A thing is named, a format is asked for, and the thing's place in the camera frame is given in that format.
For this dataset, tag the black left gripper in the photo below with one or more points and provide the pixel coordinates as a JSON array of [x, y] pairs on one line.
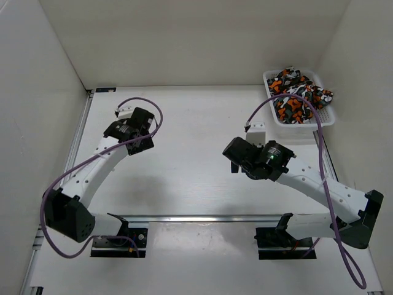
[[148, 144]]

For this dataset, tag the white plastic basket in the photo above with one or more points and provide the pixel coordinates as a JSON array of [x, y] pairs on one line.
[[299, 101]]

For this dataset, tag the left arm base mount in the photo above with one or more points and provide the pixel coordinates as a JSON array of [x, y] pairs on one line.
[[121, 248]]

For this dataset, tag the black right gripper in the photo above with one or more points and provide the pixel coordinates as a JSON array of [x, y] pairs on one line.
[[234, 168]]

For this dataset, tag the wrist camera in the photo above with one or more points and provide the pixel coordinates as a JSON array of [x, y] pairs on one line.
[[124, 112], [255, 133]]

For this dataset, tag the aluminium table frame rail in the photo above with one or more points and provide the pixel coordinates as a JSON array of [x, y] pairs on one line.
[[201, 218]]

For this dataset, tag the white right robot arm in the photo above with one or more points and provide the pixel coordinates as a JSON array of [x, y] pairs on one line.
[[355, 212]]

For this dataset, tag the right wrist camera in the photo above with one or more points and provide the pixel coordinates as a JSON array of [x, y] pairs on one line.
[[255, 133]]

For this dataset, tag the orange camouflage shorts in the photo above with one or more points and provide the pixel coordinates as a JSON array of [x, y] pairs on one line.
[[294, 95]]

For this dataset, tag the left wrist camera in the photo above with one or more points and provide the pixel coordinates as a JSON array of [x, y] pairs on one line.
[[124, 112]]

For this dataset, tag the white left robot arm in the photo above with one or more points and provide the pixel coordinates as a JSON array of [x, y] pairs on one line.
[[66, 208]]

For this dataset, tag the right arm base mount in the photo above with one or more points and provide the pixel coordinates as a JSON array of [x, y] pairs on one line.
[[272, 247]]

